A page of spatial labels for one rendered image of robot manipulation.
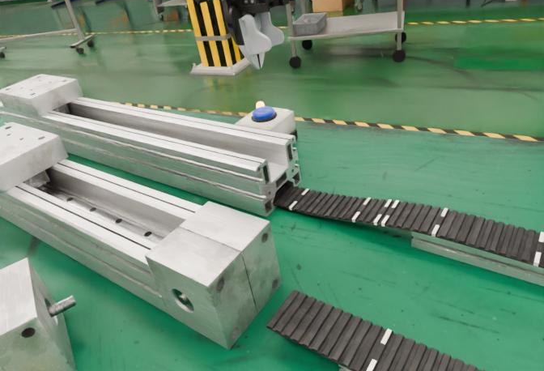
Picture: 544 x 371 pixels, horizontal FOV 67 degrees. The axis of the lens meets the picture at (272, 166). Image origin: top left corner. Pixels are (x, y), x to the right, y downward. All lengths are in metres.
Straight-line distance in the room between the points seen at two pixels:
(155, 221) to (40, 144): 0.25
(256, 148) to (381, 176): 0.20
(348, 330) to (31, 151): 0.53
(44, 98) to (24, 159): 0.30
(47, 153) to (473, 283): 0.62
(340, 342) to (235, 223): 0.16
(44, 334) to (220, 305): 0.16
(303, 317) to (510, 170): 0.40
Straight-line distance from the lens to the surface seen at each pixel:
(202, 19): 3.82
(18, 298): 0.48
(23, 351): 0.47
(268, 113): 0.73
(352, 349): 0.40
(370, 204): 0.56
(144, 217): 0.58
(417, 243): 0.53
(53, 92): 1.00
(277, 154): 0.62
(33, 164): 0.73
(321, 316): 0.43
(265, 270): 0.46
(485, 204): 0.62
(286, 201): 0.61
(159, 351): 0.49
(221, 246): 0.43
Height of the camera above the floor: 1.15
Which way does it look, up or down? 31 degrees down
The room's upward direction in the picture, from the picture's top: 10 degrees counter-clockwise
